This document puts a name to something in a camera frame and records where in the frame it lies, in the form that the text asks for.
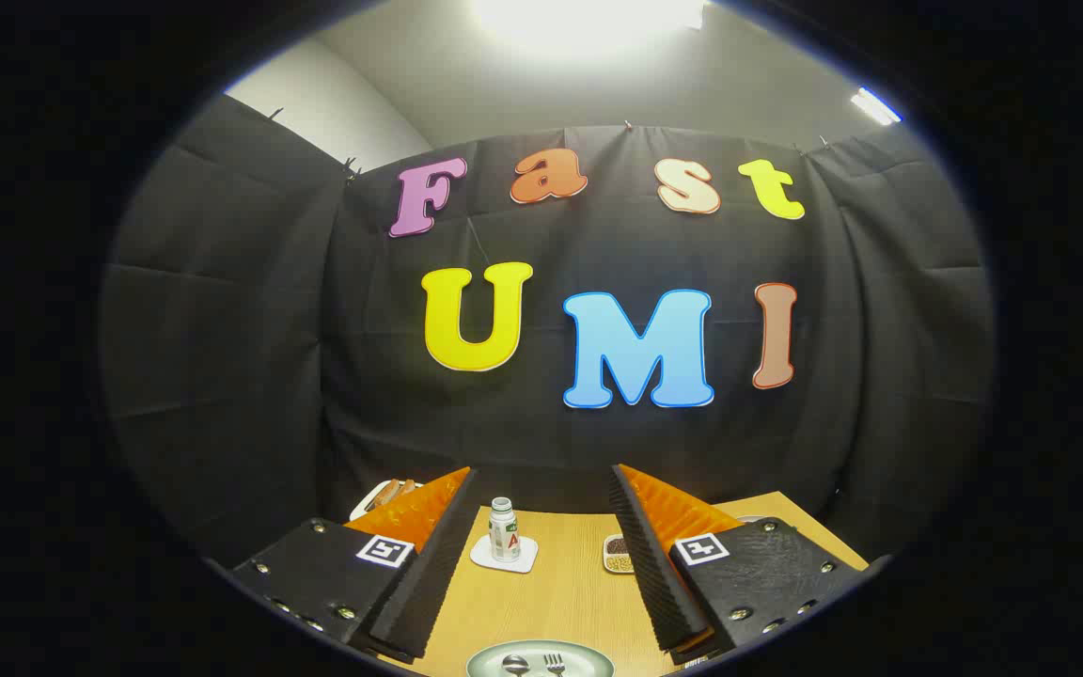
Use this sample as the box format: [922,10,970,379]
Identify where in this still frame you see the white toaster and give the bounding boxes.
[349,478,425,523]

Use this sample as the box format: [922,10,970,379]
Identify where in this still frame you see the pale green round plate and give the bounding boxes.
[466,639,616,677]

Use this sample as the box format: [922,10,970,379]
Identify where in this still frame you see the white square coaster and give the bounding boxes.
[469,534,540,575]

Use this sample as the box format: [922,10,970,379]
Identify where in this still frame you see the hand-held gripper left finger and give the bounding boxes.
[229,465,479,661]

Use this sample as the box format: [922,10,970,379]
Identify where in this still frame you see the small ceiling light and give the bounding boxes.
[850,87,903,126]

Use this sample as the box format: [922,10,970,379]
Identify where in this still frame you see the clear plastic water bottle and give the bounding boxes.
[489,496,522,563]

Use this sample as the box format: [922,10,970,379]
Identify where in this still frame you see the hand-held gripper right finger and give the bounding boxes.
[609,463,871,659]

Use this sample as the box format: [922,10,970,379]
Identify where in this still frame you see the large ceiling light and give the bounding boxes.
[471,0,707,57]

